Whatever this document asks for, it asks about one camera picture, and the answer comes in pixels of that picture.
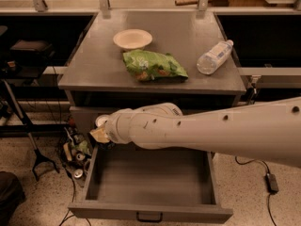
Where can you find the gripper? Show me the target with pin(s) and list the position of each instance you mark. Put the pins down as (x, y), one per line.
(115, 128)

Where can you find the blue pepsi can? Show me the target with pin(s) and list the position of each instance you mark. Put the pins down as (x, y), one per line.
(100, 120)

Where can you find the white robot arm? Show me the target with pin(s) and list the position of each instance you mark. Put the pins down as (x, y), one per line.
(269, 131)

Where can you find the open grey lower drawer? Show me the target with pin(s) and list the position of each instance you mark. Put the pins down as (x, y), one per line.
(172, 185)

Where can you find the grey drawer cabinet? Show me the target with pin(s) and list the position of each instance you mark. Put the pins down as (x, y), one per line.
(97, 76)

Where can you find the pile of cans and trash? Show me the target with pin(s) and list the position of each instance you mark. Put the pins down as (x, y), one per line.
(77, 152)

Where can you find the black grabber tool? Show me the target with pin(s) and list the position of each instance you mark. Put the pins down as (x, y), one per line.
(27, 123)

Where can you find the green chip bag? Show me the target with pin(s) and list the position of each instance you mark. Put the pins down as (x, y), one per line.
(153, 66)

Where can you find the black bag on floor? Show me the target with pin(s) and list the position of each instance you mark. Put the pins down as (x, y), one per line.
(11, 195)

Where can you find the black box on shelf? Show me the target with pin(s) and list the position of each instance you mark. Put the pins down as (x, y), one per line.
(32, 53)

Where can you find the clear plastic water bottle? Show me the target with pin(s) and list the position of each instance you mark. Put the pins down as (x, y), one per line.
(212, 60)

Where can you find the wooden stick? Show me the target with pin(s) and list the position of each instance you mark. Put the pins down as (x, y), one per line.
(185, 2)

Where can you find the black power adapter with cable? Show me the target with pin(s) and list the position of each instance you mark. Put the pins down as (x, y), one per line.
(270, 180)

